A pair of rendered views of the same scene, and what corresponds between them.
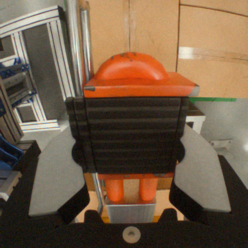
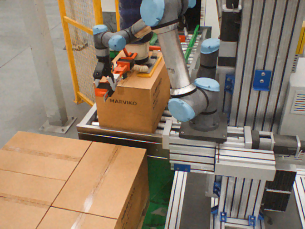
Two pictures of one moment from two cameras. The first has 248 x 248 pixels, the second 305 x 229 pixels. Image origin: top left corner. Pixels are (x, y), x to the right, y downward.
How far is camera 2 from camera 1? 173 cm
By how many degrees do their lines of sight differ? 29
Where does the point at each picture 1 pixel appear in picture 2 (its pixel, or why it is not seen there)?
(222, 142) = (51, 129)
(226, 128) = not seen: hidden behind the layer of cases
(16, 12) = not seen: outside the picture
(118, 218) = (115, 76)
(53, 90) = (194, 188)
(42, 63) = (197, 210)
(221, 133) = not seen: hidden behind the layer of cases
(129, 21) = (101, 177)
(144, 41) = (97, 167)
